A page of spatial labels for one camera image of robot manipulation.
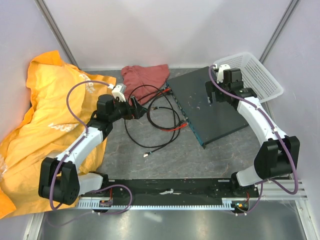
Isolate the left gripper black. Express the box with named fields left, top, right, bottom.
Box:
left=108, top=96, right=148, bottom=123

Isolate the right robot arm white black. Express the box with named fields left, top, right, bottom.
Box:
left=205, top=64, right=300, bottom=197

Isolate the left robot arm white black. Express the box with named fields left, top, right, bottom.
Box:
left=38, top=94, right=147, bottom=205

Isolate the red cloth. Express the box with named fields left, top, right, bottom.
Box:
left=121, top=64, right=170, bottom=105

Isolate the white plastic basket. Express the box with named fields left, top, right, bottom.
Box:
left=214, top=52, right=284, bottom=103

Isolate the orange cloth bag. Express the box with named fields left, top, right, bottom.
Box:
left=0, top=51, right=116, bottom=218

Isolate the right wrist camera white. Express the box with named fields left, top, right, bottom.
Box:
left=216, top=64, right=231, bottom=84

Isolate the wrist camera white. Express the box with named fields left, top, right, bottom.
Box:
left=108, top=83, right=126, bottom=102
left=216, top=64, right=231, bottom=84

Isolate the black braided cable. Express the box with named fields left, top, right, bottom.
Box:
left=124, top=84, right=182, bottom=158

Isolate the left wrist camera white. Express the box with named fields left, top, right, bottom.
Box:
left=108, top=83, right=126, bottom=102

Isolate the dark network switch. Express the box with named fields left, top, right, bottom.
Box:
left=166, top=67, right=249, bottom=148

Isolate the red ethernet cable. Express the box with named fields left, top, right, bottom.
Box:
left=149, top=86, right=188, bottom=133

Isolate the black ethernet cable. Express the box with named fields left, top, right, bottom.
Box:
left=147, top=89, right=187, bottom=130

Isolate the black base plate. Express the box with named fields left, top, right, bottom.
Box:
left=79, top=177, right=261, bottom=207

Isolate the white cable duct rail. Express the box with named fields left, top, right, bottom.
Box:
left=75, top=197, right=249, bottom=211

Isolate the aluminium frame rail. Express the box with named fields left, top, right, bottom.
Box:
left=259, top=179, right=310, bottom=201

